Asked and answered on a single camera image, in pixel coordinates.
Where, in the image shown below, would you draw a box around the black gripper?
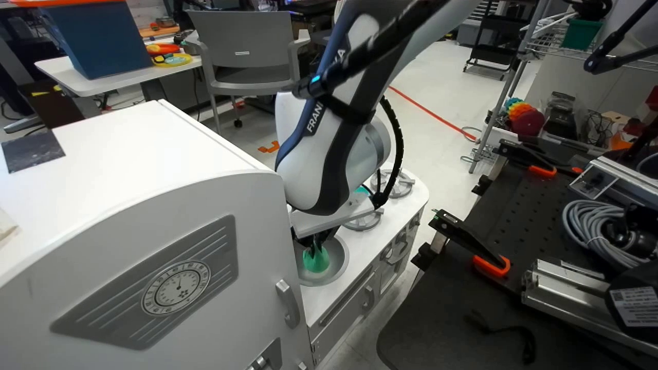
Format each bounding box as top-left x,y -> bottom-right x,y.
292,220 -> 347,262

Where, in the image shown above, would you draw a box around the green toy object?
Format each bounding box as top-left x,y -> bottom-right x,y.
303,249 -> 334,273

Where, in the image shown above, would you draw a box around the round grey toy sink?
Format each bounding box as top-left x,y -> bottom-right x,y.
295,230 -> 352,288

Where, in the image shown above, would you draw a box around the grey toy latch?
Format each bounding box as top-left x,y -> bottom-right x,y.
273,275 -> 303,332

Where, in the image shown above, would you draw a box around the white toy kitchen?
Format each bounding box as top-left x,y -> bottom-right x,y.
0,98 -> 432,370

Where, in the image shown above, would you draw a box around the orange black bar clamp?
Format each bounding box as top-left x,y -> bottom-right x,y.
409,208 -> 514,281
492,137 -> 586,184

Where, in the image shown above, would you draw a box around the black perforated board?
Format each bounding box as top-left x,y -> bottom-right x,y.
374,162 -> 658,370

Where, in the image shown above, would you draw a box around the grey office chair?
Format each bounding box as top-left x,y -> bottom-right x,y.
186,8 -> 305,130

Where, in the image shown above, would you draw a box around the black hex key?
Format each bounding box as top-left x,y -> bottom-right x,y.
468,312 -> 540,366

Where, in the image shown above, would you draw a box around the colourful fuzzy ball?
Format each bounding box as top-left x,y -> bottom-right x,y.
504,96 -> 550,143

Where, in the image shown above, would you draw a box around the colourful toys pile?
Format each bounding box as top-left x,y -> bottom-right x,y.
145,40 -> 195,71

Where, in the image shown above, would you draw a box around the white table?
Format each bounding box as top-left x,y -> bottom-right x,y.
33,51 -> 205,101

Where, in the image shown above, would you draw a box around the black utility cart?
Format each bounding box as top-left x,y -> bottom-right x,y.
464,0 -> 530,78

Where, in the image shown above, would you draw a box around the dark square sticker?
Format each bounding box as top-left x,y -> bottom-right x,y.
0,127 -> 69,174

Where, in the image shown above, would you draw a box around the blue box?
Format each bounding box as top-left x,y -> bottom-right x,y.
39,0 -> 155,82

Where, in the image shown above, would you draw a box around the black device with label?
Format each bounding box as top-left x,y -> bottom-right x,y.
602,263 -> 658,339

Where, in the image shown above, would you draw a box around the green bin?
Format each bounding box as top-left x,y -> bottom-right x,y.
560,15 -> 606,53

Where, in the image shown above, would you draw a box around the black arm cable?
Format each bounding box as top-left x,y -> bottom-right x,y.
368,93 -> 408,209

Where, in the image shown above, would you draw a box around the metal wire rack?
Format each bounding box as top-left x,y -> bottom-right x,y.
459,0 -> 575,174

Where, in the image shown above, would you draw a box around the aluminium extrusion rail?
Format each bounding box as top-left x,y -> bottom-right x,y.
518,257 -> 658,357

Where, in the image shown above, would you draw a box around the grey coiled cable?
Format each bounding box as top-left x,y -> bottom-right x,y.
560,198 -> 650,271

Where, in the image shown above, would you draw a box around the black camera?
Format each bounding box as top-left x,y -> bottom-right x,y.
600,203 -> 658,262

